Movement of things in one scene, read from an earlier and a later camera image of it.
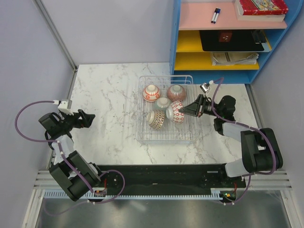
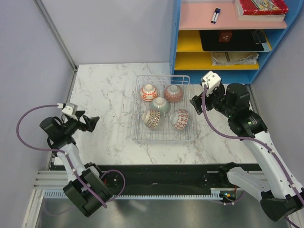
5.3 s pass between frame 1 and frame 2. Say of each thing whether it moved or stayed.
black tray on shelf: stayed
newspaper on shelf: stayed
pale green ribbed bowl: moved
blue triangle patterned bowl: moved
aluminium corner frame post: stayed
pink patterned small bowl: moved
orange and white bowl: moved
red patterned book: stayed
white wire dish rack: stayed
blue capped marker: stayed
